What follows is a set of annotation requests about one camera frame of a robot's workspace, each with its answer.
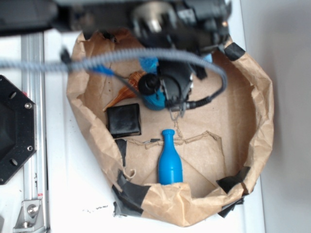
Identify metal corner bracket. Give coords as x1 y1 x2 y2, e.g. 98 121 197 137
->
13 200 44 233

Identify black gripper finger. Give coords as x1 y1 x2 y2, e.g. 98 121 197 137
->
158 60 193 108
138 73 160 95

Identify aluminium extrusion rail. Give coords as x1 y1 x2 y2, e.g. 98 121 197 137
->
20 33 51 231

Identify brown paper bag bin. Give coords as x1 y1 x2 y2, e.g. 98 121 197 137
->
67 41 274 227

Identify blue rubber ball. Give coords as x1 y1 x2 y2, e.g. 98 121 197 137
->
142 89 166 111

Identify grey braided cable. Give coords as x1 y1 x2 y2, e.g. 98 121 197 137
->
0 47 228 112

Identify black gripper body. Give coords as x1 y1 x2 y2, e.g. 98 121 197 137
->
132 0 231 52

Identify orange spiral seashell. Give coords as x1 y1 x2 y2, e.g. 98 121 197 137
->
103 71 146 112

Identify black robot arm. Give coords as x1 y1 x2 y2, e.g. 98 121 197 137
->
0 0 232 111

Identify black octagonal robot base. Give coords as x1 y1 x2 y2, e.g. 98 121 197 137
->
0 75 36 185

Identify blue plastic toy bottle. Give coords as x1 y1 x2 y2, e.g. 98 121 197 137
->
158 129 183 185

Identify blue sponge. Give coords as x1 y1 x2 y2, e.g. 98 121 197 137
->
138 57 158 74

